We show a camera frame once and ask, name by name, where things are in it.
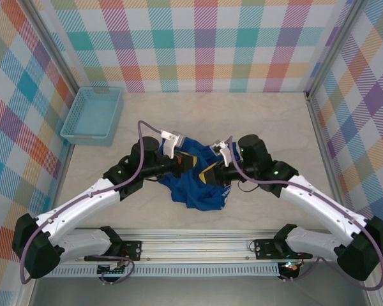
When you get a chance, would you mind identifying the blue t-shirt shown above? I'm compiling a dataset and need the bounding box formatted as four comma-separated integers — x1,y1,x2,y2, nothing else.
158,136,243,213

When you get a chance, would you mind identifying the light blue plastic basket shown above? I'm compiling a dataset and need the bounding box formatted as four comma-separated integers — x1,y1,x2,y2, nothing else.
60,86,124,147

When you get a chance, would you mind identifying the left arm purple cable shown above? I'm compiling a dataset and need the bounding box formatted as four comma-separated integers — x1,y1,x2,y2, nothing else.
20,120,163,285

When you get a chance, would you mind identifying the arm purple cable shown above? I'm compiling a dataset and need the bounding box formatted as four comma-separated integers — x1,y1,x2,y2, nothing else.
228,136,383,291
20,120,163,285

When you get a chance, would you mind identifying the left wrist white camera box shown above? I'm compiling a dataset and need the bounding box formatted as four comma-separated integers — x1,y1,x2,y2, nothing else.
159,129,186,159

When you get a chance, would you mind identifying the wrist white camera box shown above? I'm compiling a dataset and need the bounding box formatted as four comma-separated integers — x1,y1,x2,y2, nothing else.
210,138,233,168
159,129,186,159

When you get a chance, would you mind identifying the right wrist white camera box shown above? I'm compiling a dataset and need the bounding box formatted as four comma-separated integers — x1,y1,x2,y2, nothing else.
210,138,233,168

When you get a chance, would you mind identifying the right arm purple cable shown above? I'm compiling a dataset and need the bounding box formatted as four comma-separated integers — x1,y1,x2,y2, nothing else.
228,136,383,291

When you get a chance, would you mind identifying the aluminium side rail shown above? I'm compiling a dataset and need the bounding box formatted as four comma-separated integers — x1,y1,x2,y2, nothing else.
44,140,77,232
305,91,355,236

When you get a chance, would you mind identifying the aluminium mounting rail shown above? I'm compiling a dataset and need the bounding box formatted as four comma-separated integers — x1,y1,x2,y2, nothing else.
22,226,375,265

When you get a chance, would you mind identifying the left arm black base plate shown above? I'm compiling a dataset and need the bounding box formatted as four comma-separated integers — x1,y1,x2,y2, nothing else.
111,240,143,263

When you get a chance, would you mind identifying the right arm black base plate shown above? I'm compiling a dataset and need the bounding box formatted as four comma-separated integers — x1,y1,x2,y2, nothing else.
253,238,313,261

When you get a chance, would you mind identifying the slotted grey cable duct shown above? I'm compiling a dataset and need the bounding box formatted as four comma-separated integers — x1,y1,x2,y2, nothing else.
37,263,281,278

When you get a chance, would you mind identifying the aluminium frame post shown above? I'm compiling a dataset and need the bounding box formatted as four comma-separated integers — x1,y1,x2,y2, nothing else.
25,0,82,93
304,0,370,98

